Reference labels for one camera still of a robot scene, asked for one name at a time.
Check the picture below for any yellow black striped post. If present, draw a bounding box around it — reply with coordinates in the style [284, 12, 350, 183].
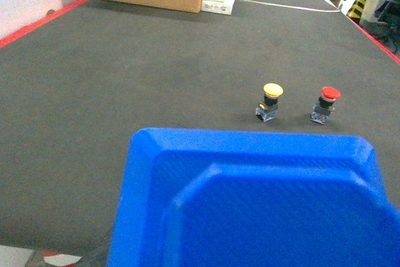
[346, 0, 366, 21]

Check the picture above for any yellow mushroom push button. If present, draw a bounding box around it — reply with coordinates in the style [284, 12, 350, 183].
[255, 83, 284, 123]

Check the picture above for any white flat box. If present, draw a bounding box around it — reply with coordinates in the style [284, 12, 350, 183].
[201, 0, 235, 16]

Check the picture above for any blue block part with knob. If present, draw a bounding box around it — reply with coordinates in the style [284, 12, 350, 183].
[107, 128, 399, 266]

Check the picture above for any red mushroom push button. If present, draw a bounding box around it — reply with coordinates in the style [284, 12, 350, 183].
[310, 86, 341, 124]

